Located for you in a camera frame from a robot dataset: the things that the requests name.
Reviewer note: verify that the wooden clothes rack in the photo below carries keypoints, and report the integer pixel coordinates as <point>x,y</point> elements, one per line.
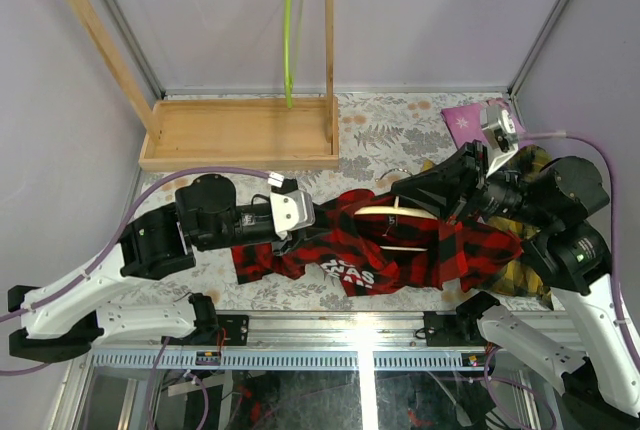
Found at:
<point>264,133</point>

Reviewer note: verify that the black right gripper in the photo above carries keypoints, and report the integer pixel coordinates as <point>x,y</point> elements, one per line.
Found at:
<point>446,185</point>

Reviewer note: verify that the floral table mat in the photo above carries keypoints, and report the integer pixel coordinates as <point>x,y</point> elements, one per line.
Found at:
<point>382,138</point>

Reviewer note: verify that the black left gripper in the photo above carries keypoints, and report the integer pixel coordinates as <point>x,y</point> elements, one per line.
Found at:
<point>288,242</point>

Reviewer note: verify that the green hanger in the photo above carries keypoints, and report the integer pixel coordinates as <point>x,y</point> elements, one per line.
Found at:
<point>290,48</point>

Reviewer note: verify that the purple folded cloth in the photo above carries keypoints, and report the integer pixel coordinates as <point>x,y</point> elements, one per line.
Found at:
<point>464,122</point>

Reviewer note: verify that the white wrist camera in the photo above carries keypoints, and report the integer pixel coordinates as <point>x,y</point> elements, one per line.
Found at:
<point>501,135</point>
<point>292,209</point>

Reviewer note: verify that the perforated cable duct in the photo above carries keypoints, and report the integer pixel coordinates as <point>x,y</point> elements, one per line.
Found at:
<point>234,359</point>

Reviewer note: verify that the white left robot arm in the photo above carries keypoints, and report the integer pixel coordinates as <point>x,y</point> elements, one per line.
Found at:
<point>78,312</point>

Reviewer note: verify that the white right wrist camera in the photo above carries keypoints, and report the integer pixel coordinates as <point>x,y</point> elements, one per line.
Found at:
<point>501,135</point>

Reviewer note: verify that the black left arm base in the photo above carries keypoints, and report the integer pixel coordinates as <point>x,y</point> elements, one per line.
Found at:
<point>224,330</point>

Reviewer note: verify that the yellow black plaid shirt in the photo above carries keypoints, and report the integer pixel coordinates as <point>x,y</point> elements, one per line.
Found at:
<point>517,278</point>

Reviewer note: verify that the cream wooden hanger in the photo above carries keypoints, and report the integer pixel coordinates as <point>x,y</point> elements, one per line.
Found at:
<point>397,211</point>

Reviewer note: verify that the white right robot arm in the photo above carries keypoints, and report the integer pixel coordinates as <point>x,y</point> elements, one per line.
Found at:
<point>600,385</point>

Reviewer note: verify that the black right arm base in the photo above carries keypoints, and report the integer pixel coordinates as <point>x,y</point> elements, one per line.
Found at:
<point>450,330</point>

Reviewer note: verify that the aluminium front rail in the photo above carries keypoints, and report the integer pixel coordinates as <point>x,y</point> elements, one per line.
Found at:
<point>345,330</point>

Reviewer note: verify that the red black plaid shirt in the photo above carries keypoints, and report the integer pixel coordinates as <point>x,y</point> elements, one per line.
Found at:
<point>381,254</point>

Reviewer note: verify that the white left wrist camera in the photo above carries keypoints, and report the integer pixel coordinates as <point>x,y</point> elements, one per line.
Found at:
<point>292,209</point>

